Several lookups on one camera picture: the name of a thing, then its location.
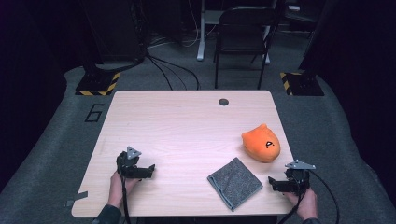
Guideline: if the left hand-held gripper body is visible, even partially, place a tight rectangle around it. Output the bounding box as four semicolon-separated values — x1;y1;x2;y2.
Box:
116;146;143;179

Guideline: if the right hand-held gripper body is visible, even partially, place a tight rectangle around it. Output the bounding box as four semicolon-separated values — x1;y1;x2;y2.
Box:
284;159;317;195

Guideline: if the orange plush toy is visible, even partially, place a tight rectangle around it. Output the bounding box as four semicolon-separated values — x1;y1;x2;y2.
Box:
241;122;282;163

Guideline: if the grey cloth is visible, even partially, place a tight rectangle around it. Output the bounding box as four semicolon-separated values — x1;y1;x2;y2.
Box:
206;157;264;213

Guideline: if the person's left hand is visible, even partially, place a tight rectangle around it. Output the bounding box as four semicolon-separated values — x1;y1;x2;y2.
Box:
107;171;141;209

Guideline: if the person's right hand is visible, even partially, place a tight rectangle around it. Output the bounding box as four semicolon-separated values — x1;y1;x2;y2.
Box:
283;186;319;222

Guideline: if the grey tape piece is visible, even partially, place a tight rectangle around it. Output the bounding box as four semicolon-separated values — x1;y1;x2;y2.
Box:
64;190;89;208

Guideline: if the striped black stand base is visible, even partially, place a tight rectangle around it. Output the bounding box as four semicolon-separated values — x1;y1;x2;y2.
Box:
75;70;121;97
279;72;325;97

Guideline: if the white desk leg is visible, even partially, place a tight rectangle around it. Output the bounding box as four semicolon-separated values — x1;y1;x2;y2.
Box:
263;24;272;65
196;0;209;62

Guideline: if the black equipment cabinet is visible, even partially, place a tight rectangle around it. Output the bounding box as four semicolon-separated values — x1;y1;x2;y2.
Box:
82;0;148;63

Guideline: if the black folding chair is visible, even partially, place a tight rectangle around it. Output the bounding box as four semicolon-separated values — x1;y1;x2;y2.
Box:
213;4;281;91

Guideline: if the right hand-held gripper cable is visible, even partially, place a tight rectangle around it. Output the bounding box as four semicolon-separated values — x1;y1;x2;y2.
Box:
276;178;306;224

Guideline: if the hand-held gripper cable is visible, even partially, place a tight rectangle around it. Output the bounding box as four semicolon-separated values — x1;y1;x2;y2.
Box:
118;164;132;224
276;178;306;224

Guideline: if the left hand-held gripper cable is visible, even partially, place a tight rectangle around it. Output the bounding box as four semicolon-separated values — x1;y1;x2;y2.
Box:
118;164;132;224

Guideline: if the thin black floor cable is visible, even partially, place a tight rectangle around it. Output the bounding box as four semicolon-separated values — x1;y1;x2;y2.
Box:
309;170;340;224

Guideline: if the black stand post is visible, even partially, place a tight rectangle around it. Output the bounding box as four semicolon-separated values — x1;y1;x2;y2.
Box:
78;0;106;76
298;0;331;74

